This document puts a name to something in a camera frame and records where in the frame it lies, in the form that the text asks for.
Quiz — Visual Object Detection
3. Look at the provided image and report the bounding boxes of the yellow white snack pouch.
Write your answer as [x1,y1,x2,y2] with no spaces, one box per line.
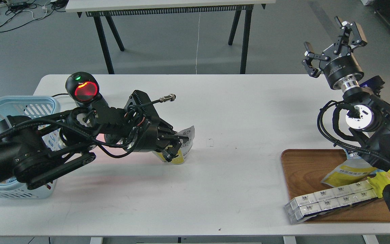
[321,157,377,187]

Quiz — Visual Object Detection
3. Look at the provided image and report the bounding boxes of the brown wooden tray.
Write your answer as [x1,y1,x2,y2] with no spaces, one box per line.
[281,149,390,223]

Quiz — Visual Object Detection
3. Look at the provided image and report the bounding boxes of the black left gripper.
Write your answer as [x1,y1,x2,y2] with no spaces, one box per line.
[127,119,189,163]

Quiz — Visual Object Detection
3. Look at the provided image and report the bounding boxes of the white hanging cable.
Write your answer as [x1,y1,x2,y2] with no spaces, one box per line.
[195,12,201,74]

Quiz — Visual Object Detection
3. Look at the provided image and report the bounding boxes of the bright yellow snack bag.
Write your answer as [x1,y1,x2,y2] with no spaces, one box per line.
[367,169,390,198]

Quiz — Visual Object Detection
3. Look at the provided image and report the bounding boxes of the white boxed snack pack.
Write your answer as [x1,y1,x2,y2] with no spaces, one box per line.
[284,180,377,225]

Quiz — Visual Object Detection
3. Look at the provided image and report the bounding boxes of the black floor cables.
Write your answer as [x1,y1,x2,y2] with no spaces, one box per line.
[0,0,67,36]

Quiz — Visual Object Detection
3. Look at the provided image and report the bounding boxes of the light blue plastic basket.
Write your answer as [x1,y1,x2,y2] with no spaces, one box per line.
[0,96,61,199]

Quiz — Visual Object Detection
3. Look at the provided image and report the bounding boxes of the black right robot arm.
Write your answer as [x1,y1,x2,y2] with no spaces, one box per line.
[302,16,390,211]

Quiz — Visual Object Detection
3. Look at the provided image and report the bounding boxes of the yellow nut snack pouch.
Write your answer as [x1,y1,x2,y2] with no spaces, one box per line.
[153,125,195,165]

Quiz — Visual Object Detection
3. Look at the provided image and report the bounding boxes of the blue snack packet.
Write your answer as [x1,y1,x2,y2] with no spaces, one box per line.
[343,149,362,160]

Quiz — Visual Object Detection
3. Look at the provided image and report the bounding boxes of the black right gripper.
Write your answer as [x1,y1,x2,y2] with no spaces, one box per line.
[301,16,368,90]

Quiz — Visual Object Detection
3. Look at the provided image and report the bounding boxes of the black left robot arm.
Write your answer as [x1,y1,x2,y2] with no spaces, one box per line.
[0,90,192,198]

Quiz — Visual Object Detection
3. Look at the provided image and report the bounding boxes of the black legged background table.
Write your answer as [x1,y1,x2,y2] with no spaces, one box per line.
[65,0,275,74]

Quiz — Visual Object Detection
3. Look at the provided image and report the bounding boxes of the black barcode scanner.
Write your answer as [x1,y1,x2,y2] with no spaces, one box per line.
[65,72,108,112]

